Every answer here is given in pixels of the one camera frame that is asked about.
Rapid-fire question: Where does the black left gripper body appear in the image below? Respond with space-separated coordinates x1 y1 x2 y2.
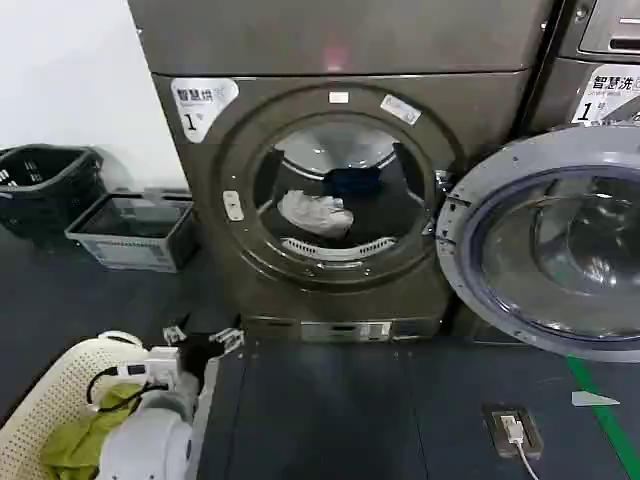
175 339 222 377

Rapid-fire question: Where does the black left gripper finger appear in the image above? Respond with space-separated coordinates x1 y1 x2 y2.
207 319 251 352
161 314 194 349

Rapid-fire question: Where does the grey plastic crate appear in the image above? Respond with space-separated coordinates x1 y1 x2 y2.
64 186 197 274

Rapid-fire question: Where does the cream perforated laundry basket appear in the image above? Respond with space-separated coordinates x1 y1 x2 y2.
0 329 151 480

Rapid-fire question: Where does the green garment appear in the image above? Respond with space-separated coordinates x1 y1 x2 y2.
39 382 147 480

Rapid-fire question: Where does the white crumpled garment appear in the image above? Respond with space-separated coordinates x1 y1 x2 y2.
276 189 356 241

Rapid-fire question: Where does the black plastic laundry basket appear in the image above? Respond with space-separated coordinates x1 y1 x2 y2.
0 144 107 239

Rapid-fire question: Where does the dark blue garment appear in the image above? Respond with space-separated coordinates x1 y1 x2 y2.
321 166 387 199

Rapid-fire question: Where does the round glass dryer door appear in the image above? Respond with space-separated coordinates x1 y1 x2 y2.
434 130 640 351

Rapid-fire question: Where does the grey dryer with round opening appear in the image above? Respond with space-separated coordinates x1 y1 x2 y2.
127 0 557 346

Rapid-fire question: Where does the floor power socket box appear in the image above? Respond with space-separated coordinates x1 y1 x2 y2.
481 401 546 460

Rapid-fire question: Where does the white arrow floor sticker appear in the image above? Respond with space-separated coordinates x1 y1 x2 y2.
570 389 622 408

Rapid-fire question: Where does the green floor tape strip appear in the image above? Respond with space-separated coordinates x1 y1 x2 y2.
564 349 640 480

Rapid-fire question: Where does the grey dryer with drawer panel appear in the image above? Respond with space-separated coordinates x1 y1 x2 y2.
449 0 640 347

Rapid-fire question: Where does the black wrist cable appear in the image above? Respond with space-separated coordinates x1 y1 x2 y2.
86 365 152 414

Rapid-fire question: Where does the white plug with cable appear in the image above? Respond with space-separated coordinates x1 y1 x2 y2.
501 412 540 480

